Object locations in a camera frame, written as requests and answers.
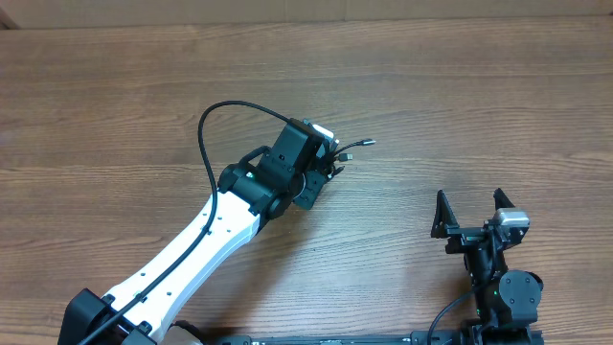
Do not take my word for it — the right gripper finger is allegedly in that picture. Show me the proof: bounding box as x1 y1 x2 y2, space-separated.
430 190 459 239
493 188 515 210

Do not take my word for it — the black USB cable bundle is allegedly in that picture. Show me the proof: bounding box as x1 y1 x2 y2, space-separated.
320 137 377 179

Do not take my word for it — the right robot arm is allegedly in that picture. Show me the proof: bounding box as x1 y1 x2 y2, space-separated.
425 189 544 345

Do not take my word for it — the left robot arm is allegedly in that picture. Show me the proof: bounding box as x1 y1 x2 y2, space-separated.
58 119 338 344

